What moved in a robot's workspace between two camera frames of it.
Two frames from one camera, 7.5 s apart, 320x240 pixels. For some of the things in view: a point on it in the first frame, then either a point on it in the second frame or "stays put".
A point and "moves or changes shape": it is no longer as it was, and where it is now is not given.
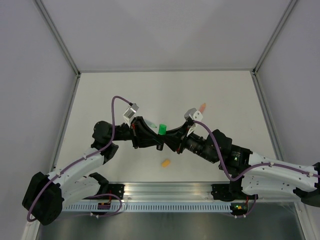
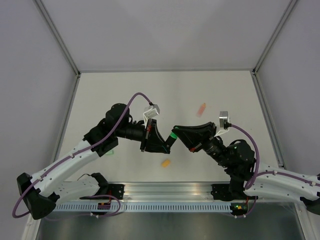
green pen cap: [162, 129] moves or changes shape
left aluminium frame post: [58, 37] stays put
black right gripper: [176, 138] -> [190, 137]
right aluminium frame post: [274, 35] stays put
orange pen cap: [165, 163] stays put
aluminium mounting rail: [181, 191] stays put
